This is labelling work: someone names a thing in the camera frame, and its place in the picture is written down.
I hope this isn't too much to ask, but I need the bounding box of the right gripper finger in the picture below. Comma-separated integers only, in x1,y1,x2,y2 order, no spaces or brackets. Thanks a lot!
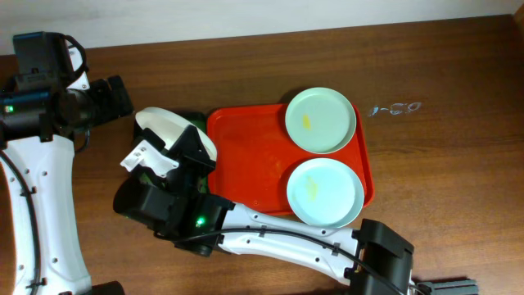
166,125,216,176
133,127,165,152

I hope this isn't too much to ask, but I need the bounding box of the white round plate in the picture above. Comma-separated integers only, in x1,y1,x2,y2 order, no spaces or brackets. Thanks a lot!
122,107,193,168

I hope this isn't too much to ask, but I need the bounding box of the light blue round plate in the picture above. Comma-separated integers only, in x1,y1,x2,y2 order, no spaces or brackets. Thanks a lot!
286,158,365,228

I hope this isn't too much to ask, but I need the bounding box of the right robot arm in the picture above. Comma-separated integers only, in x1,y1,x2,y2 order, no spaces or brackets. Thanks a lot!
113,125,413,294

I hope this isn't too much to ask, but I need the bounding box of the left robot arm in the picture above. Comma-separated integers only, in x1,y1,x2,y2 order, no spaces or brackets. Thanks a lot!
1,32,133,294

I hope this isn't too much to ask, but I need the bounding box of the dark green plastic tray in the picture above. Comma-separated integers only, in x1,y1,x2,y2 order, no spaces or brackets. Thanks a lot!
120,112,218,179

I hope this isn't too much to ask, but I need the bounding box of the red plastic tray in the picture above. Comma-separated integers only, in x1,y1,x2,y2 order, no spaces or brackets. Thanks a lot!
206,102,376,217

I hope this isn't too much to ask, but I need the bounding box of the mint green round plate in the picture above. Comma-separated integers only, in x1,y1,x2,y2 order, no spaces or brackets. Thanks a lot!
284,87,357,154

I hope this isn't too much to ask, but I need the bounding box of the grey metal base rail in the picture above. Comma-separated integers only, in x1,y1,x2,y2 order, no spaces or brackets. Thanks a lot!
416,279,480,295

